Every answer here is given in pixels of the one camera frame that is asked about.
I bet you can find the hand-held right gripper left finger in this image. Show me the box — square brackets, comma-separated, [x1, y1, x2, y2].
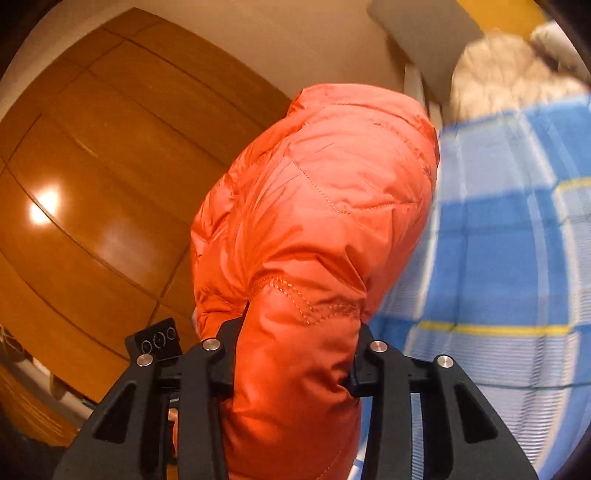
[52, 316, 245, 480]

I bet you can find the grey yellow blue headboard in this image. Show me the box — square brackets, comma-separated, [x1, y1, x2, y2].
[367, 0, 550, 104]

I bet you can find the blue plaid bed sheet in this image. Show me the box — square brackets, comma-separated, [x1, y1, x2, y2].
[351, 92, 591, 480]

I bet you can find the wooden wardrobe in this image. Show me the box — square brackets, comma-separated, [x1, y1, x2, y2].
[0, 7, 296, 448]

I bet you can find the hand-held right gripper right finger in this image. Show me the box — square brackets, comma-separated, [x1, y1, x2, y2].
[345, 322, 540, 480]

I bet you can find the white pillow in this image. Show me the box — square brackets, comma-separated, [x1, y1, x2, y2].
[529, 21, 585, 75]

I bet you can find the white bed frame rail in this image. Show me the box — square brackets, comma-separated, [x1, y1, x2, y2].
[404, 62, 441, 127]

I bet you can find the white quilted jacket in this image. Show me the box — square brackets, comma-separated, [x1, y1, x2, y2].
[448, 32, 589, 125]

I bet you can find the orange puffer jacket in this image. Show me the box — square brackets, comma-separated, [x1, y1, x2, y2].
[173, 83, 440, 480]

